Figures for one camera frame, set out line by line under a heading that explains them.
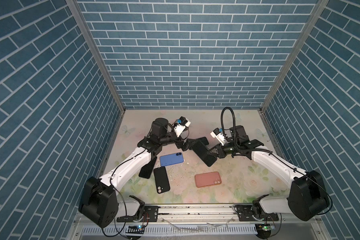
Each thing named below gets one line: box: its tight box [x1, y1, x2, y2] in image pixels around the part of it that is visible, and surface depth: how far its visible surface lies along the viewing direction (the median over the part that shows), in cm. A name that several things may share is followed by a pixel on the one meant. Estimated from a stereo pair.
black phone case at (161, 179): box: [153, 166, 171, 194], surface depth 87 cm
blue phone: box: [160, 152, 184, 167], surface depth 96 cm
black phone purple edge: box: [196, 136, 209, 146], surface depth 104 cm
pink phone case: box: [195, 171, 222, 188], surface depth 88 cm
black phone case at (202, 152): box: [192, 140, 218, 167], surface depth 81 cm
